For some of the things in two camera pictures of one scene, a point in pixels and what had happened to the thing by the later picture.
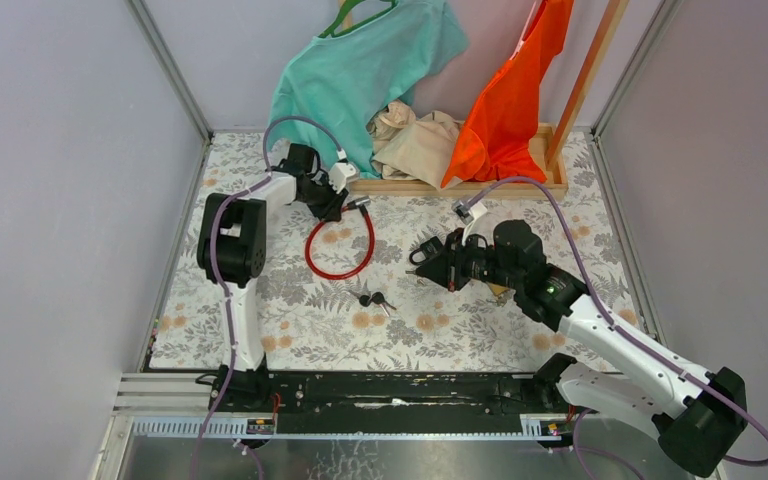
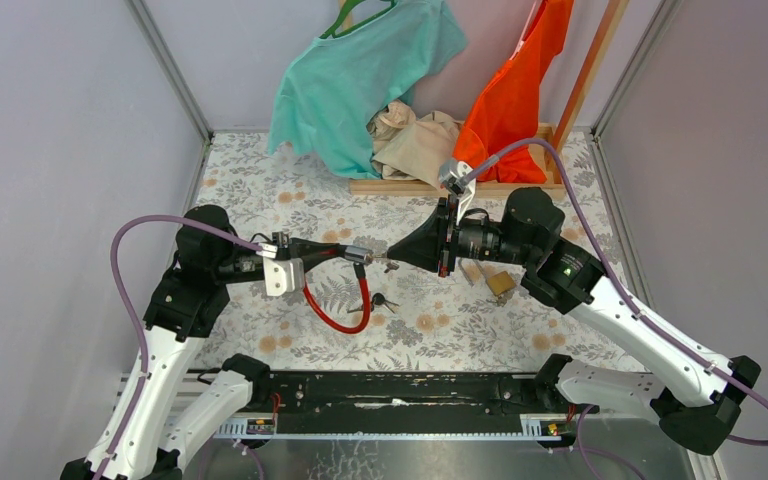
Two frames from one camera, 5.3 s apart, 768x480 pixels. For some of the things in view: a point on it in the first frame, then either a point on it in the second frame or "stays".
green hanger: [344, 12] stays
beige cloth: [408, 147] stays
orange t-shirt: [496, 141] stays
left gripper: [330, 210] to [310, 253]
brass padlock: [498, 289] stays
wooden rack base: [555, 187] stays
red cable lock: [361, 203] to [314, 252]
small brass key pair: [414, 272] to [391, 265]
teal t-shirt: [333, 87] stays
